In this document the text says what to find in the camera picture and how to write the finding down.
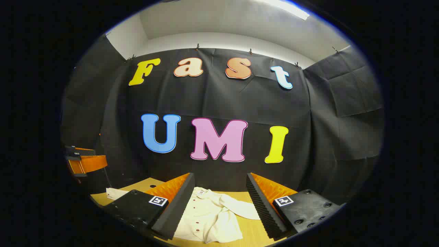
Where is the cream button shirt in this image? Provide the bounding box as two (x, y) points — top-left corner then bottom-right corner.
(106, 187), (261, 244)

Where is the ceiling light panel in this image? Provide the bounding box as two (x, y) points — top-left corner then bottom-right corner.
(264, 0), (311, 20)

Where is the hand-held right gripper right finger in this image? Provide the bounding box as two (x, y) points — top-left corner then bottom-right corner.
(246, 173), (343, 240)

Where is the black backdrop cloth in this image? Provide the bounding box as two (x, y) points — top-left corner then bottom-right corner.
(61, 34), (384, 206)

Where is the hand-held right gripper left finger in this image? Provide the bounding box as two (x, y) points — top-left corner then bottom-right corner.
(103, 173), (195, 240)

